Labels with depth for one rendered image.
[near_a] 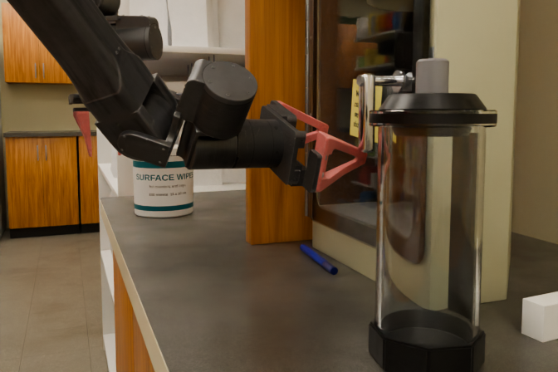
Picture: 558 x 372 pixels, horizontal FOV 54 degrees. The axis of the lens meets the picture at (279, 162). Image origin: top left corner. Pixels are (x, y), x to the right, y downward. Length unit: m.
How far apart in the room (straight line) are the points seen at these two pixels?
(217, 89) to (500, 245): 0.38
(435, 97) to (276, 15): 0.52
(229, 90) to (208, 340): 0.25
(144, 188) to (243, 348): 0.70
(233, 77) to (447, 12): 0.24
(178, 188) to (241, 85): 0.67
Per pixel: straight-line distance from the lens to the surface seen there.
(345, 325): 0.61
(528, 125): 1.13
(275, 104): 0.70
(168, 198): 1.19
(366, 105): 0.63
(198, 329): 0.60
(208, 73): 0.56
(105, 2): 0.94
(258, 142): 0.62
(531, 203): 1.13
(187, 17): 1.86
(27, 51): 5.76
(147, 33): 0.90
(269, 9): 0.94
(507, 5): 0.70
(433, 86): 0.49
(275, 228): 0.95
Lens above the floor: 1.16
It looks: 5 degrees down
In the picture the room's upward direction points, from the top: straight up
